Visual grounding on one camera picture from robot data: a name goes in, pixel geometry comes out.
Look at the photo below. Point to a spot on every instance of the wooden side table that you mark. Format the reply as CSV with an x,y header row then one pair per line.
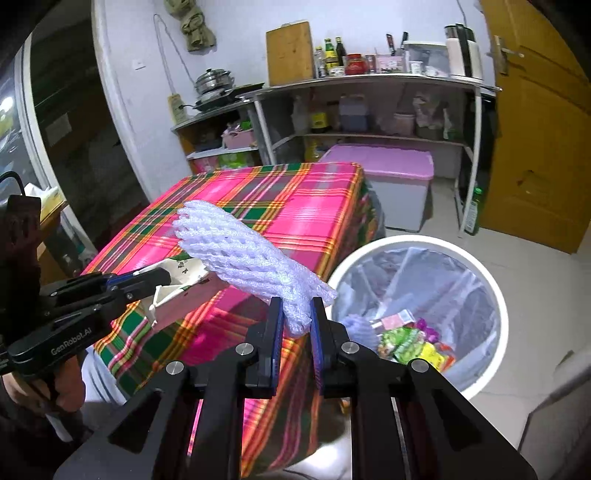
x,y
64,240

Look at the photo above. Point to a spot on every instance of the green hanging cloth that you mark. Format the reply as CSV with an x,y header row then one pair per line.
x,y
194,27

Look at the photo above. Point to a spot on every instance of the pink plaid tablecloth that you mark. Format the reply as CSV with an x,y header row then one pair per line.
x,y
286,217

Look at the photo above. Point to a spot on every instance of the small glass jar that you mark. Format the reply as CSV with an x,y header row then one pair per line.
x,y
369,63

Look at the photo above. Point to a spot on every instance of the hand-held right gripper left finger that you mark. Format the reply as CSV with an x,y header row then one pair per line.
x,y
277,344

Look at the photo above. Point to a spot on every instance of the purple plastic jug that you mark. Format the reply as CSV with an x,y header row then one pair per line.
x,y
353,113

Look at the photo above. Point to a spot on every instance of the dark sauce bottle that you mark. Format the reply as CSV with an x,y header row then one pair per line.
x,y
340,51

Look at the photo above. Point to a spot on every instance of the yellow oil bottle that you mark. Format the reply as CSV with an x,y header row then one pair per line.
x,y
317,117

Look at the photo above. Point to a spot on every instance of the pink knife holder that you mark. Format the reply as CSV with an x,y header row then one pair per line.
x,y
390,64

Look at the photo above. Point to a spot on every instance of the pink plastic container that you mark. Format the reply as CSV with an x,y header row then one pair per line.
x,y
403,123

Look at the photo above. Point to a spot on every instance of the yellow snack wrapper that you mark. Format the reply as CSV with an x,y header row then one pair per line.
x,y
436,356

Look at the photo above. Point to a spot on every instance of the black induction cooker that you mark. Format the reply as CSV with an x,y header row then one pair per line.
x,y
226,98

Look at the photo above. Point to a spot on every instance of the red jar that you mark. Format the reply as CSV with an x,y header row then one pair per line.
x,y
354,63

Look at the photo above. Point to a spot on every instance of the wooden door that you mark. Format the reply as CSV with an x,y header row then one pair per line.
x,y
540,147

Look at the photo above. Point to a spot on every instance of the green bottle yellow label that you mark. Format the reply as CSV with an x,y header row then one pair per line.
x,y
329,57

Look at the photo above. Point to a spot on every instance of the pink basket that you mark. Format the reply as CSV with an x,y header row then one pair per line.
x,y
239,138

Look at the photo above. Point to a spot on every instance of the brown fibrous object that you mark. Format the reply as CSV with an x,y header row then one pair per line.
x,y
334,424

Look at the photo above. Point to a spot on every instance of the white plastic bottle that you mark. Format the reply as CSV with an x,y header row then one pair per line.
x,y
300,115

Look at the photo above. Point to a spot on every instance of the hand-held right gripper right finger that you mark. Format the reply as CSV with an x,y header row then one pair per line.
x,y
317,344

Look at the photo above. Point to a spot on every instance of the white appliance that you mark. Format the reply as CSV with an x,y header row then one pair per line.
x,y
563,406

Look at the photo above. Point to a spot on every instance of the pink lid storage box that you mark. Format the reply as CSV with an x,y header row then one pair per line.
x,y
383,170

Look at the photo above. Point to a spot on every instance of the white under cloth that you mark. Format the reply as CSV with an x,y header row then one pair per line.
x,y
104,378

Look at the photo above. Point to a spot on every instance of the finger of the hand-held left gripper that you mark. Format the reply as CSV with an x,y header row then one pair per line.
x,y
121,280
150,282

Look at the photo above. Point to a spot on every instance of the white power strip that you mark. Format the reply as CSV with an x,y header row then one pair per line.
x,y
178,109

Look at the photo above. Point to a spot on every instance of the steel pot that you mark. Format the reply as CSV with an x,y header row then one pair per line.
x,y
213,83

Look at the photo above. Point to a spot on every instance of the pink milk carton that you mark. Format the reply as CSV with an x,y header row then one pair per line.
x,y
395,321

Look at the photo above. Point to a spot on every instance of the white round bin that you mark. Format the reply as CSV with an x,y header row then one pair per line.
x,y
501,341

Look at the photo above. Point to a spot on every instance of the white foam fruit net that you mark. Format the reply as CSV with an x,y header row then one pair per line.
x,y
244,254

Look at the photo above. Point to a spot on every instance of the low kitchen shelf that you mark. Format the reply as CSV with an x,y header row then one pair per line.
x,y
207,117

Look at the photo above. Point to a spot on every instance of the green plastic bottle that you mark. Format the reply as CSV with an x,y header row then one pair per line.
x,y
473,212

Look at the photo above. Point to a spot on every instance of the white metal shelf unit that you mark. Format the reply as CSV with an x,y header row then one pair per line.
x,y
369,81

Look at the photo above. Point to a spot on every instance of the white green-print paper box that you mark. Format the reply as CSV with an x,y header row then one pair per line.
x,y
184,286

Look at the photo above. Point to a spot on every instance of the tissue box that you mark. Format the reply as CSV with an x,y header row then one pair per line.
x,y
44,198

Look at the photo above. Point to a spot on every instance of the white wall switch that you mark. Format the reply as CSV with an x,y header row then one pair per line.
x,y
139,64

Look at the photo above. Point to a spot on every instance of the white thermos kettle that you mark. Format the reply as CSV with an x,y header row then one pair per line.
x,y
461,53

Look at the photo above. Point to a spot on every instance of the purple foam fruit net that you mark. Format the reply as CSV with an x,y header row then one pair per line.
x,y
360,330

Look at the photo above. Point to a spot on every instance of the clear bin liner bag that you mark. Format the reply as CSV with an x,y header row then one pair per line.
x,y
438,281

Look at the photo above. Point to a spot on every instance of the white framed glass door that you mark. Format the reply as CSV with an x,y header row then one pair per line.
x,y
14,115

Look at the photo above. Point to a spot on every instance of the clear container white lid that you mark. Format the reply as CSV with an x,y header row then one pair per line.
x,y
427,59

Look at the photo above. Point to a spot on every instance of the clear glass bottle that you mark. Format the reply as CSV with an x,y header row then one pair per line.
x,y
319,62

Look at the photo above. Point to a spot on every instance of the wooden cutting board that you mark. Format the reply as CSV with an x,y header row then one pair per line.
x,y
290,53

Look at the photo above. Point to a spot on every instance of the crumpled plastic bags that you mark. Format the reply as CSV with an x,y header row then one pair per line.
x,y
429,115

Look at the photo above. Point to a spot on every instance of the person's left hand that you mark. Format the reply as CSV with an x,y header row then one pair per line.
x,y
71,390

